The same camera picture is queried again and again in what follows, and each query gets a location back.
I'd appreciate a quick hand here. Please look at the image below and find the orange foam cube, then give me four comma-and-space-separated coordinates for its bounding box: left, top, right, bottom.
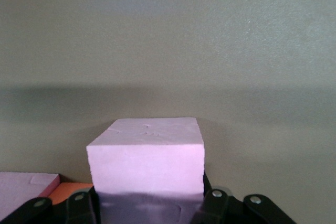
48, 183, 95, 205

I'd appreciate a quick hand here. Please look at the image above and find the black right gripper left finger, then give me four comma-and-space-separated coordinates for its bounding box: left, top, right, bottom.
0, 186, 102, 224

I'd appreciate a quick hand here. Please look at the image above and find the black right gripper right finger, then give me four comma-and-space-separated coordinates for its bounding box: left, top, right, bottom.
191, 173, 297, 224

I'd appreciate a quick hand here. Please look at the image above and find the pink foam cube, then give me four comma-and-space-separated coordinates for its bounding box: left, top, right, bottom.
86, 118, 205, 224
0, 172, 61, 218

